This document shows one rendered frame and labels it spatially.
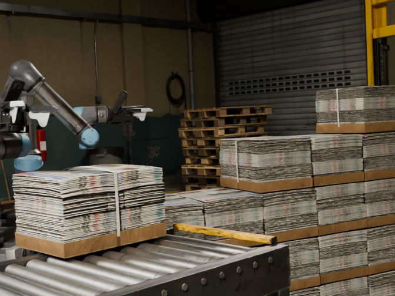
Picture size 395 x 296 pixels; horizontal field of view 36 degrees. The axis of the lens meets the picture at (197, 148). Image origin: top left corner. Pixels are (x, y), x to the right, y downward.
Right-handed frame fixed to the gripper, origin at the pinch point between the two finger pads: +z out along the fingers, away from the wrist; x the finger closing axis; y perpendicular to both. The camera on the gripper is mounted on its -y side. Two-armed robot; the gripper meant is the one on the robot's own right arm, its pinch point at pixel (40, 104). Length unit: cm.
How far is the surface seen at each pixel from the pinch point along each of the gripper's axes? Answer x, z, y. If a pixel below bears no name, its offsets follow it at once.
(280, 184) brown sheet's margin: -133, 4, 20
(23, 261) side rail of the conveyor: -4.7, -9.6, 43.6
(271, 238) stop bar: -49, 45, 35
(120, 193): -27.0, 5.9, 23.7
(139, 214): -34.8, 6.9, 30.2
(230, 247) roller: -43, 35, 38
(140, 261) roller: -20, 21, 42
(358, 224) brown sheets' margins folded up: -174, 25, 37
